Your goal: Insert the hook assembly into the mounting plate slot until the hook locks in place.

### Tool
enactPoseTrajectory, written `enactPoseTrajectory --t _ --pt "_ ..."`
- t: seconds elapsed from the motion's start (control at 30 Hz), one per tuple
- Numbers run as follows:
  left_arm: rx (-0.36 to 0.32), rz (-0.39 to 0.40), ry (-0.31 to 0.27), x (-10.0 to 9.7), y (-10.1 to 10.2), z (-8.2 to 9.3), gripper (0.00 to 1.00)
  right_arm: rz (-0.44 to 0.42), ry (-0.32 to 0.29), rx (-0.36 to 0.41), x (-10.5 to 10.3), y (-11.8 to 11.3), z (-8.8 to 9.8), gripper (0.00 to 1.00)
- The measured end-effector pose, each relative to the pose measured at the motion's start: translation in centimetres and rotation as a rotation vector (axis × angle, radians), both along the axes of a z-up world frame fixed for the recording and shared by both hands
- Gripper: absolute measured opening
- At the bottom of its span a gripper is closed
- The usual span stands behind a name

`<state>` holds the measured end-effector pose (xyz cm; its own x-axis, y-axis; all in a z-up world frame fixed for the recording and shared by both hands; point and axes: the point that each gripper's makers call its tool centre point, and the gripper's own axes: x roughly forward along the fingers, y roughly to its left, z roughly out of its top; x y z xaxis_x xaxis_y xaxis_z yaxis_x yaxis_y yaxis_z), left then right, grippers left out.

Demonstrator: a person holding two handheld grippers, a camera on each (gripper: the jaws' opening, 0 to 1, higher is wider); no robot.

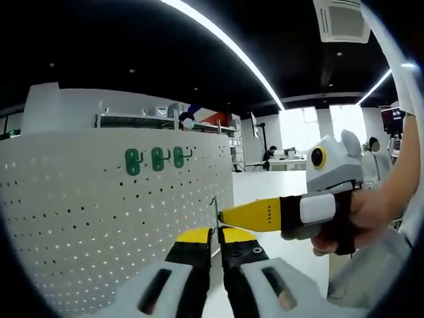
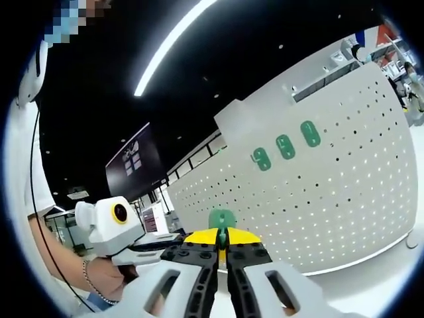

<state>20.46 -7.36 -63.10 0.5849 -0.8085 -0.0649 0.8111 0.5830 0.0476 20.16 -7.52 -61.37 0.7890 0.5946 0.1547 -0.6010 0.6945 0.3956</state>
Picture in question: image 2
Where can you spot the white worn device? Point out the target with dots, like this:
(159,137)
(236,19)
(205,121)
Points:
(33,73)

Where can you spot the red white blue banner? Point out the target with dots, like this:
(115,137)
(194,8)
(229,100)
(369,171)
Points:
(362,35)

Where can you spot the ceiling air conditioner vent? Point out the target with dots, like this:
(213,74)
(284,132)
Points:
(77,194)

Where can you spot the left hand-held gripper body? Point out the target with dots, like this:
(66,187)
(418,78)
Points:
(109,228)

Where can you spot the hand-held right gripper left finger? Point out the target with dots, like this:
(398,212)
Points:
(198,285)

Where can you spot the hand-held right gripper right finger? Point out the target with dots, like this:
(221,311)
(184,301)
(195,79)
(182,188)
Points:
(245,285)

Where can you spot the person's blue trousers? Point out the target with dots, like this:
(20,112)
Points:
(96,303)

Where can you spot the large black display screen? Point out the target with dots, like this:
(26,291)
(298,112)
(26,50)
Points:
(136,165)

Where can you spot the curved white ceiling light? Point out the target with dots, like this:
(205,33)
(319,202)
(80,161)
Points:
(152,69)

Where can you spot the silver laptop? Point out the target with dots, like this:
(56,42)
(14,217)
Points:
(150,220)

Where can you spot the person's left hand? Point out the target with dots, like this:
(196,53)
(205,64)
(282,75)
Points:
(112,278)

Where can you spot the white perforated mounting plate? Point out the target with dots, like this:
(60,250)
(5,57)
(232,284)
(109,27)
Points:
(298,205)

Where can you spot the small white camera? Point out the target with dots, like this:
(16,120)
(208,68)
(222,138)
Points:
(294,88)

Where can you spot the green hook assembly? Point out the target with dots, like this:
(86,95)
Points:
(222,217)
(263,160)
(285,149)
(311,134)

